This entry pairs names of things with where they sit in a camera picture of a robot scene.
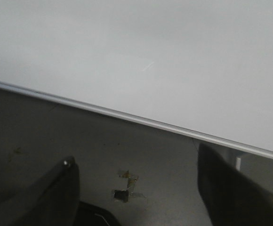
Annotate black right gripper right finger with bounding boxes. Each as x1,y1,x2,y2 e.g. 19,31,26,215
197,144,273,226

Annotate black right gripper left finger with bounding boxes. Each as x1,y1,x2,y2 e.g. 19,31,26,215
0,156,80,226

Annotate torn tape pieces on floor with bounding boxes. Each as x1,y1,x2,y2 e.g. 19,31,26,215
111,169,148,203

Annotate white whiteboard with aluminium frame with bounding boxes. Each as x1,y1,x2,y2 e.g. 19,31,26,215
0,0,273,159

